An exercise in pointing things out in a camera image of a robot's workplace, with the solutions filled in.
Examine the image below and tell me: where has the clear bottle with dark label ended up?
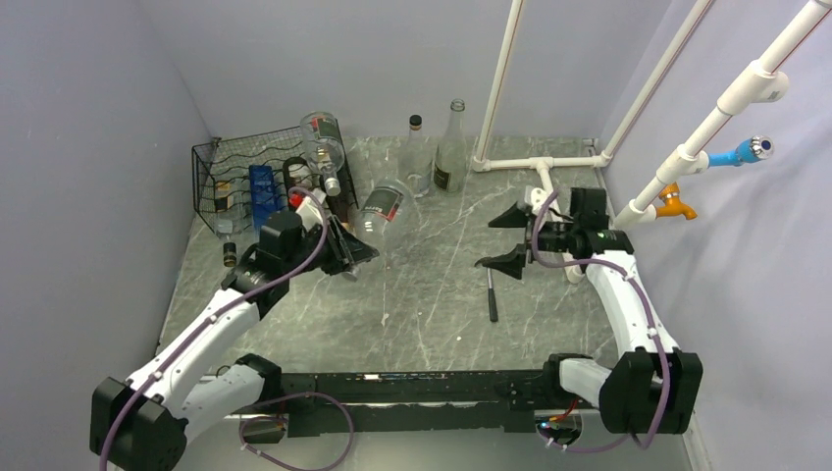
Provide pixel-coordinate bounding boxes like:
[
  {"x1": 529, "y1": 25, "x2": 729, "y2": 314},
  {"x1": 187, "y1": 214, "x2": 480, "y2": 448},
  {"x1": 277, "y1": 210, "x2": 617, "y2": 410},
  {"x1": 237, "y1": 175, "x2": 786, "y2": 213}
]
[{"x1": 433, "y1": 98, "x2": 468, "y2": 193}]

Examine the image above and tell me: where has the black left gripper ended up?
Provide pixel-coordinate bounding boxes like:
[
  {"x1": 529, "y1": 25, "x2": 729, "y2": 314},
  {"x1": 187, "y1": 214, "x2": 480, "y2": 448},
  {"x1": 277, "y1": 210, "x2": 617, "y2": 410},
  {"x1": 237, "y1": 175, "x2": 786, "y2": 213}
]
[{"x1": 284, "y1": 214, "x2": 379, "y2": 277}]

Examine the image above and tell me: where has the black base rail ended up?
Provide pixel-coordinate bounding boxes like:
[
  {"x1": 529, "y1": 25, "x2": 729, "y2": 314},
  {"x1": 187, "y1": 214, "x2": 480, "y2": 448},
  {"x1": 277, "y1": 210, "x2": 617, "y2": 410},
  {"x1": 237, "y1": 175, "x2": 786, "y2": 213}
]
[{"x1": 217, "y1": 369, "x2": 605, "y2": 438}]

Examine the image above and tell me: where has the dark bottle silver cap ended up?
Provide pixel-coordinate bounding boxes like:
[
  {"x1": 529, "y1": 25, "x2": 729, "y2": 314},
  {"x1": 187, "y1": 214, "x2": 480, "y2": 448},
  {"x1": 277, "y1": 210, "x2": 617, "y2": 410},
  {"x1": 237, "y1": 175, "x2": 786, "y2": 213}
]
[{"x1": 282, "y1": 156, "x2": 315, "y2": 190}]

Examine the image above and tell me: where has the small bottle black cap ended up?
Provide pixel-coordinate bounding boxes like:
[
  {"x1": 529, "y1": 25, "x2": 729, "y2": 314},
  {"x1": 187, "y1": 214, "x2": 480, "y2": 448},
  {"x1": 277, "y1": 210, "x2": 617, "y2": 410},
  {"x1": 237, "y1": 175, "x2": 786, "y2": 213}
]
[{"x1": 214, "y1": 218, "x2": 237, "y2": 267}]

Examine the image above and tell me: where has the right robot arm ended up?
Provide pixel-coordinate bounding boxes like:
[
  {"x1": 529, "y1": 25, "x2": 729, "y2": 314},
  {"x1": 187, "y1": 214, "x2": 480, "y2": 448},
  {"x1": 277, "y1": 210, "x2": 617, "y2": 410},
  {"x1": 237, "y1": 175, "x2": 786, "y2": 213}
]
[{"x1": 477, "y1": 186, "x2": 703, "y2": 438}]

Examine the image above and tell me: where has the clear bottle green label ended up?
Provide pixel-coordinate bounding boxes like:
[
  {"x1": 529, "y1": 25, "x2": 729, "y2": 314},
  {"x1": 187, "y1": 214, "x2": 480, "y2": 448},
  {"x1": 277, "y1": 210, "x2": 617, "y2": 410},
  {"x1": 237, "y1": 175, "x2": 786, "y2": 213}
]
[{"x1": 344, "y1": 179, "x2": 417, "y2": 283}]

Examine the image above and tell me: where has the black handled hammer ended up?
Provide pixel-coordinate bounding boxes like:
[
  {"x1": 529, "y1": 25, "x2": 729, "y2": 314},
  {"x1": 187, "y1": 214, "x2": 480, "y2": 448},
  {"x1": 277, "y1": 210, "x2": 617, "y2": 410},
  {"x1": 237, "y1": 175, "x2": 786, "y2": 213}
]
[{"x1": 486, "y1": 268, "x2": 499, "y2": 323}]

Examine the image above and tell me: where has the blue glass bottle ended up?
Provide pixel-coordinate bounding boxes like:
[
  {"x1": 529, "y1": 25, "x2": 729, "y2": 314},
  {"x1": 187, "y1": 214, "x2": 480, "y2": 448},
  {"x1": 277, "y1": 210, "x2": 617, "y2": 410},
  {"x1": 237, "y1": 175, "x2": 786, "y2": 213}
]
[{"x1": 248, "y1": 165, "x2": 283, "y2": 235}]

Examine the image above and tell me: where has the white pvc pipe frame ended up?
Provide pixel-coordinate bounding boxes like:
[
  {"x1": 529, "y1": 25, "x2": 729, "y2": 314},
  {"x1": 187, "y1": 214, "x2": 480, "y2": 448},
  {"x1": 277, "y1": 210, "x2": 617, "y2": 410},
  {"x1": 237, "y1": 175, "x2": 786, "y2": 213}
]
[{"x1": 494, "y1": 1, "x2": 831, "y2": 291}]

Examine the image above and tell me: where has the clear frosted short bottle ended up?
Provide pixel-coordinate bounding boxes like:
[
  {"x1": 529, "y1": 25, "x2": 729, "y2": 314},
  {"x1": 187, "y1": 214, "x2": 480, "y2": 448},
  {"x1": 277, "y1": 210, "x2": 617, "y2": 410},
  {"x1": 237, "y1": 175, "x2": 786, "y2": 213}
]
[{"x1": 397, "y1": 114, "x2": 432, "y2": 198}]

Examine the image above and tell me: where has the blue tap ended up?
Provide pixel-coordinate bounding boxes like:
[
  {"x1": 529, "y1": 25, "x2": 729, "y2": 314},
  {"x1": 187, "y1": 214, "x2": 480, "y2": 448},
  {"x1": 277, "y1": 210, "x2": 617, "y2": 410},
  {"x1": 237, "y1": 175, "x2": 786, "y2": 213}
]
[{"x1": 708, "y1": 135, "x2": 774, "y2": 168}]

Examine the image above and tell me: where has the orange tap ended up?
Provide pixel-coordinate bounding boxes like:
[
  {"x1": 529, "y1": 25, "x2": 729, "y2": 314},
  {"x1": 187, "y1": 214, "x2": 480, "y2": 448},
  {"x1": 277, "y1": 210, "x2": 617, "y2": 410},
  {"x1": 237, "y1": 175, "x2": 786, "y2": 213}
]
[{"x1": 655, "y1": 183, "x2": 698, "y2": 220}]

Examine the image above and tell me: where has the purple cable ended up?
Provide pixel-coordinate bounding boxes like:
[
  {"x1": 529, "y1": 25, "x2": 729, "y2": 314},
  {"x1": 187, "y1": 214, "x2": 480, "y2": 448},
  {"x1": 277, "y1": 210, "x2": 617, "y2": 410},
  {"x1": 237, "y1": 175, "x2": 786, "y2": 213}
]
[
  {"x1": 531, "y1": 189, "x2": 672, "y2": 455},
  {"x1": 97, "y1": 186, "x2": 355, "y2": 471}
]

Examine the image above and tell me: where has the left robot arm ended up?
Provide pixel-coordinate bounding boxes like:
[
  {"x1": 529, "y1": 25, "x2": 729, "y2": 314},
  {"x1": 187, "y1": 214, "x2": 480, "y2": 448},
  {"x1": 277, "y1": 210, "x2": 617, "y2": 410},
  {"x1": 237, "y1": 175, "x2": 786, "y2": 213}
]
[{"x1": 89, "y1": 211, "x2": 380, "y2": 470}]

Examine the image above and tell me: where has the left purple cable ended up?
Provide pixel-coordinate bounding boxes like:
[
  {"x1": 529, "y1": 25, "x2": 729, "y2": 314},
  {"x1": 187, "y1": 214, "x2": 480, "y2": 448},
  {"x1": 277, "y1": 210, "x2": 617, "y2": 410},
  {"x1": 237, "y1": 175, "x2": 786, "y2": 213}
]
[{"x1": 97, "y1": 186, "x2": 355, "y2": 471}]

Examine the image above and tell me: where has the black wire wine rack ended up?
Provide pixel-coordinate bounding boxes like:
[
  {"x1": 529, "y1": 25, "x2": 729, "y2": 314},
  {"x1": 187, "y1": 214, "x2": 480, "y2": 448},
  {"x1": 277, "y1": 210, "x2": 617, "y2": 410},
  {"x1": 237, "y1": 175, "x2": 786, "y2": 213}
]
[{"x1": 191, "y1": 127, "x2": 323, "y2": 239}]

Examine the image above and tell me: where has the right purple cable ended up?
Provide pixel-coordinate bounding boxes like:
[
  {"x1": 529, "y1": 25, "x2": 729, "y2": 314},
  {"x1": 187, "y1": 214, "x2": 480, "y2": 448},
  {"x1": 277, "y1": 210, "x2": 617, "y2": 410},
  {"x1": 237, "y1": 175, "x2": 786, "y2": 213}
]
[{"x1": 531, "y1": 189, "x2": 672, "y2": 455}]

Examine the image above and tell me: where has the clear bottle red label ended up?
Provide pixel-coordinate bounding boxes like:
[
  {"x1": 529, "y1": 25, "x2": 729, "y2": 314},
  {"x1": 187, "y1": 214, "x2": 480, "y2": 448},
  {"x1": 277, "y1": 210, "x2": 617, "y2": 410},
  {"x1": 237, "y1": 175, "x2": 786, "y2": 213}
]
[{"x1": 299, "y1": 111, "x2": 345, "y2": 197}]

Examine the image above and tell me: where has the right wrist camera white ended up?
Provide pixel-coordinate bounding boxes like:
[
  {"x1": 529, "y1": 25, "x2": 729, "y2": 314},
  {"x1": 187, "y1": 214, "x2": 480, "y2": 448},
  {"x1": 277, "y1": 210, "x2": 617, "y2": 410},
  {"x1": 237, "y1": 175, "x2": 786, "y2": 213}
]
[{"x1": 523, "y1": 185, "x2": 549, "y2": 215}]

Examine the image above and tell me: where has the amber bottle gold foil neck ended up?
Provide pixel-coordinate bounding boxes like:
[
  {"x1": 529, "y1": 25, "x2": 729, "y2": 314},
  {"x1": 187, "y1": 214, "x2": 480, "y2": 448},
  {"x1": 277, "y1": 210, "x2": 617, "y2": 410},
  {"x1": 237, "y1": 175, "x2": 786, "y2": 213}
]
[{"x1": 326, "y1": 189, "x2": 353, "y2": 231}]

